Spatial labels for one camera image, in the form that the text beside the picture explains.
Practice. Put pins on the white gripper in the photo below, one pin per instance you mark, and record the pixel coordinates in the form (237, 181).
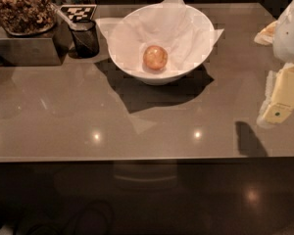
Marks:
(290, 33)

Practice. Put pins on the white spoon handle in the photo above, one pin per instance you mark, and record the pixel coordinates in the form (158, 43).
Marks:
(71, 24)

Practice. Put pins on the grey metal box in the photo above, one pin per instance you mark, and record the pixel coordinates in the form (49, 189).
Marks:
(46, 49)

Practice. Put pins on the white bowl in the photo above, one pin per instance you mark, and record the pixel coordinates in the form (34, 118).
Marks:
(160, 72)

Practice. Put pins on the black mesh pen cup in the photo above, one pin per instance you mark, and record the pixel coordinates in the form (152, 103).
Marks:
(85, 38)

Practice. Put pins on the white paper sheet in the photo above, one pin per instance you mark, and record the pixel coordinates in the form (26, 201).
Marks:
(173, 33)

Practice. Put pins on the orange red apple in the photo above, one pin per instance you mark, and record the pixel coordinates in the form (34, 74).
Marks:
(155, 57)

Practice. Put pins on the glass jar of nuts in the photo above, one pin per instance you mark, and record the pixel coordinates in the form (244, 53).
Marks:
(26, 17)

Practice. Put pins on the black white marker card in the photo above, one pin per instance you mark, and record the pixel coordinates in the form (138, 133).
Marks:
(79, 12)

